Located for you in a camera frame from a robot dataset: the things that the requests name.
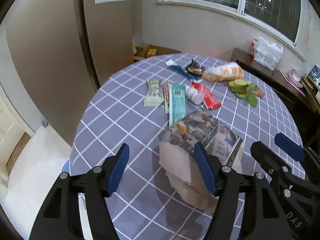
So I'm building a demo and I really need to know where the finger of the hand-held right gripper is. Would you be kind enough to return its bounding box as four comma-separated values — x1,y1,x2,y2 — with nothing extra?
250,141,320,201
274,133,320,173

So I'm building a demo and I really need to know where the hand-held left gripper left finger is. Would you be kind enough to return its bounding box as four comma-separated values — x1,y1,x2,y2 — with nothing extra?
29,143,130,240

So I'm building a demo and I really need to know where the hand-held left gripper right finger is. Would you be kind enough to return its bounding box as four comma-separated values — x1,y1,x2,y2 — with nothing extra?
194,141,293,240

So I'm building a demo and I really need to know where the printed brown paper bag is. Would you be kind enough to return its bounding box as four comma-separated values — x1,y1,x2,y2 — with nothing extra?
159,109,244,213

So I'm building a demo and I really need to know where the light blue trash bin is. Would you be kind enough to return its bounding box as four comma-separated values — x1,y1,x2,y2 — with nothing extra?
61,158,73,178

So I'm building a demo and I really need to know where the green plush toy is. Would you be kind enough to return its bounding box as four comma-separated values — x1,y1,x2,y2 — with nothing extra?
228,78,259,107

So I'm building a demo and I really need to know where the purple checked tablecloth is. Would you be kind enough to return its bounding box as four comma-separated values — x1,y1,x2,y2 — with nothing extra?
69,52,306,240

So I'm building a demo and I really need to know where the wooden chair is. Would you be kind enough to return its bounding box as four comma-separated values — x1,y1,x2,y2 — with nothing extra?
299,75,320,113

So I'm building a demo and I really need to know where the dark wooden cabinet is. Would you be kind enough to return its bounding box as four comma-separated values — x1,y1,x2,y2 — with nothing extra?
231,47,320,155

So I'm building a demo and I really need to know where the pink tray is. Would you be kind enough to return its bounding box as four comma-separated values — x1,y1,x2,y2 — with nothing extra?
280,69,308,91

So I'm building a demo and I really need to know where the teal flat packet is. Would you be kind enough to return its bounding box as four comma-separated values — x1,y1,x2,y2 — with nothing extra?
169,84,187,127

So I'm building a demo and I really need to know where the glossy red wrapper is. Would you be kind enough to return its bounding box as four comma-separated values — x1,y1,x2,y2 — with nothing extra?
191,82,222,111

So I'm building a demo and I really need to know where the white cylindrical can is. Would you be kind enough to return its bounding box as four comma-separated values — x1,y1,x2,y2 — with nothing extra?
186,87,205,105

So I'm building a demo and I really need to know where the narrow red dotted strip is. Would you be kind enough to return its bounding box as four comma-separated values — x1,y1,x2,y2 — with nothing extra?
163,83,173,113

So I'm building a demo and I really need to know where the green white cotton swab pack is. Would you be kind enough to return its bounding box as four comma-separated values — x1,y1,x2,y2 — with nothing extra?
143,79,163,107

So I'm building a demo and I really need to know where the orange white plastic bag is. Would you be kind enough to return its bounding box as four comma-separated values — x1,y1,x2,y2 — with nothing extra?
201,62,244,83

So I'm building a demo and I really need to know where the dark snack packet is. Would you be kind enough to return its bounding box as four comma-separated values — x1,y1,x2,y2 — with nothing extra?
185,59,206,78

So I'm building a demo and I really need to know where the blue wrapper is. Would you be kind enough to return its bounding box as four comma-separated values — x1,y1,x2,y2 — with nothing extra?
167,65,198,81

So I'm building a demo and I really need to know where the white panel door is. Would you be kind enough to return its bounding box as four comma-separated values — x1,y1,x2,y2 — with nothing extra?
0,82,36,180

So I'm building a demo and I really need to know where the small brown cardboard box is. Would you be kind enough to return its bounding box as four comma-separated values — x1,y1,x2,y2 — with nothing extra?
135,43,152,58

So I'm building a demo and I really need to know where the large open cardboard box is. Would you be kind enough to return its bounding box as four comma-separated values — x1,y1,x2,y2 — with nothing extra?
150,45,182,56

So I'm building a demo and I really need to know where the champagne side-by-side refrigerator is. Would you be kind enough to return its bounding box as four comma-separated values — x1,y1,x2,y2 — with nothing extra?
5,0,135,128

